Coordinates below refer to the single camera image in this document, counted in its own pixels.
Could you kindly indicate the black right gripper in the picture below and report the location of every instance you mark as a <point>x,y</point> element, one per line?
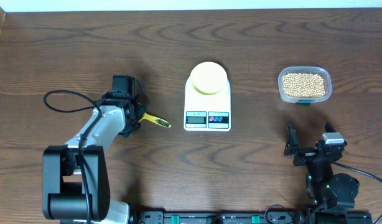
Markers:
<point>292,145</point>

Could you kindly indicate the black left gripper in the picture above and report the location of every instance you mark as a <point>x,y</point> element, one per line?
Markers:
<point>137,111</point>

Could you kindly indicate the yellow measuring scoop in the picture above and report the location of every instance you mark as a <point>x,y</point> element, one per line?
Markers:
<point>155,119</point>

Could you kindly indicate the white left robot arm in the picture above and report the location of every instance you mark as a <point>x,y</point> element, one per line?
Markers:
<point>75,177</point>

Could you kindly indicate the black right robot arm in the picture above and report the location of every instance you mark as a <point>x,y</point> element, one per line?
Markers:
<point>330,191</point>

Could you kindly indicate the white digital kitchen scale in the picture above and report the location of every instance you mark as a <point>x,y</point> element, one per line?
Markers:
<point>207,112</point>

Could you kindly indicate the yellow bowl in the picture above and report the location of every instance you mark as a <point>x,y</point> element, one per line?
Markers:
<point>208,78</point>

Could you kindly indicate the clear plastic container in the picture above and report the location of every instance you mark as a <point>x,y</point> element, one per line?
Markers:
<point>305,69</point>

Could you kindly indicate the soybeans in container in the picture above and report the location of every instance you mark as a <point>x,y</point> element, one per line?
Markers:
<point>303,85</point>

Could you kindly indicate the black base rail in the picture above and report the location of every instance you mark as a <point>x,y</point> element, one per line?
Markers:
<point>272,215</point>

